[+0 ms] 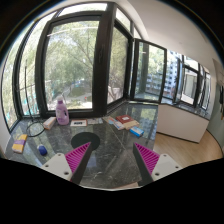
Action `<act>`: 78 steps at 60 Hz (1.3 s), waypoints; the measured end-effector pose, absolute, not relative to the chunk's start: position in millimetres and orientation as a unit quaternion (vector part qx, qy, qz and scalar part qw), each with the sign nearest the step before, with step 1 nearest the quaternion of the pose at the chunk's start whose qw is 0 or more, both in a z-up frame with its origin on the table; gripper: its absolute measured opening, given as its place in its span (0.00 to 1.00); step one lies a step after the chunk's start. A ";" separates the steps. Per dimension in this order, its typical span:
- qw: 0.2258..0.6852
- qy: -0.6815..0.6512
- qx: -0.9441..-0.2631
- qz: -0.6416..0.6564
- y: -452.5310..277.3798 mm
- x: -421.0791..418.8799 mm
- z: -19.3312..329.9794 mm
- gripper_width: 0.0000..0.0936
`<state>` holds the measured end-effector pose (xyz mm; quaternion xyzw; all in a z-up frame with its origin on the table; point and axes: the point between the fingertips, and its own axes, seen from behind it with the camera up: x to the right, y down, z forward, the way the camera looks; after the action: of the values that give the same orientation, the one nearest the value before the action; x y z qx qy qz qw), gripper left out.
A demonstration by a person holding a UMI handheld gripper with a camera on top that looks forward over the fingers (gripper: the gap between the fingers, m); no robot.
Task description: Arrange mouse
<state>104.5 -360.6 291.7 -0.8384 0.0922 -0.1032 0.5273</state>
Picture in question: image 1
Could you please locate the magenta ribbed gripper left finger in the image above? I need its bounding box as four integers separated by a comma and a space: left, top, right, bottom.
40, 141, 92, 185

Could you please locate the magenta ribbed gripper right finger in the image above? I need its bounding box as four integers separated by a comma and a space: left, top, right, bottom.
132, 142, 183, 187

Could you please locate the round black mouse pad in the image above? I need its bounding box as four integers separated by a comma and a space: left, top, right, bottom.
71, 132, 100, 150

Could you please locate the blue computer mouse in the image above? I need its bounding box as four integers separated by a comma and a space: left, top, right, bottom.
37, 145, 47, 156

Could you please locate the blue and white box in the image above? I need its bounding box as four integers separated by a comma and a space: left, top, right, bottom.
130, 126, 144, 137

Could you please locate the flat white card with label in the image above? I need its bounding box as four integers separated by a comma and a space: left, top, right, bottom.
70, 119, 87, 127

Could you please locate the tan flat box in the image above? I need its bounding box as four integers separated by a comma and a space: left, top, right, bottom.
123, 120, 139, 130

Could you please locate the purple detergent bottle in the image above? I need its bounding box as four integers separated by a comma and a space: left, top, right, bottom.
56, 96, 69, 125

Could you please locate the small beige cardboard box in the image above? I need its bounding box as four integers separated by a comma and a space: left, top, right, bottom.
43, 117, 56, 130

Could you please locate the red book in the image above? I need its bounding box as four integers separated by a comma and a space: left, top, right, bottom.
116, 115, 133, 124

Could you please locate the light patterned booklet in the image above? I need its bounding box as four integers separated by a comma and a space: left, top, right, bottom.
103, 116, 125, 130

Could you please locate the yellow and purple box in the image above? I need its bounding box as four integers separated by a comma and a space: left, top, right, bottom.
12, 134, 28, 153

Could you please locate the black cable loop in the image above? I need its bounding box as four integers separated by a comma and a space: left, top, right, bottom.
23, 59, 46, 138

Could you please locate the dark window frame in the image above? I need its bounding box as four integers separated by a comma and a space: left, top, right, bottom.
12, 0, 212, 119

